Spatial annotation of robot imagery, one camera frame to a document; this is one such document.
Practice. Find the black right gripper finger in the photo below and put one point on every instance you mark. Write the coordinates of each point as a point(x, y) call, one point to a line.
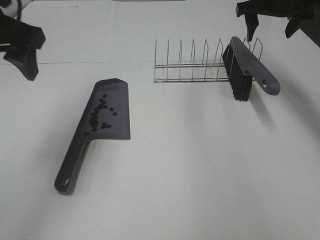
point(252, 22)
point(295, 22)

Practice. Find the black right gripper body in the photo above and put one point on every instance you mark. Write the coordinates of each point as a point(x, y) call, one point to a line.
point(277, 8)

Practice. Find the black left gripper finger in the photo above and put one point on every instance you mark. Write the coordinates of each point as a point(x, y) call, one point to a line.
point(18, 36)
point(25, 60)

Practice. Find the pile of coffee beans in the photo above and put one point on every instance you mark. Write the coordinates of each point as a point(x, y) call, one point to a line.
point(101, 115)

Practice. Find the grey plastic dustpan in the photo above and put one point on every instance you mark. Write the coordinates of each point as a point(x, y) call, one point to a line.
point(118, 97)

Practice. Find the metal wire dish rack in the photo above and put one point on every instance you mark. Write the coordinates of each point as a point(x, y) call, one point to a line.
point(191, 65)

